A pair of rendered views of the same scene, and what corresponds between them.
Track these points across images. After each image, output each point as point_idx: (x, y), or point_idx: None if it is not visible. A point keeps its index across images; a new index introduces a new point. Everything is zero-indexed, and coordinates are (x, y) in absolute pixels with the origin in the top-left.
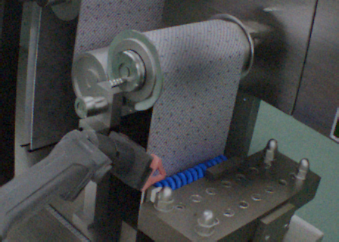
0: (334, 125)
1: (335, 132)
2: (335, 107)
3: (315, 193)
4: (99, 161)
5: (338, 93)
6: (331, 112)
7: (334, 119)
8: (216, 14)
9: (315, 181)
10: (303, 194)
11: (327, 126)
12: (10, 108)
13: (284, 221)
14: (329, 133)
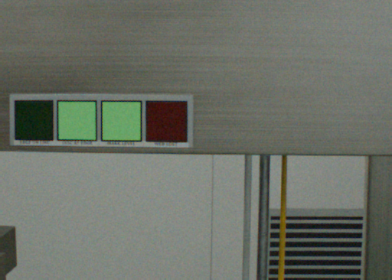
0: (12, 125)
1: (17, 134)
2: (4, 98)
3: (15, 256)
4: None
5: (4, 76)
6: (0, 109)
7: (10, 115)
8: None
9: (11, 231)
10: (4, 249)
11: (1, 134)
12: None
13: (1, 278)
14: (8, 142)
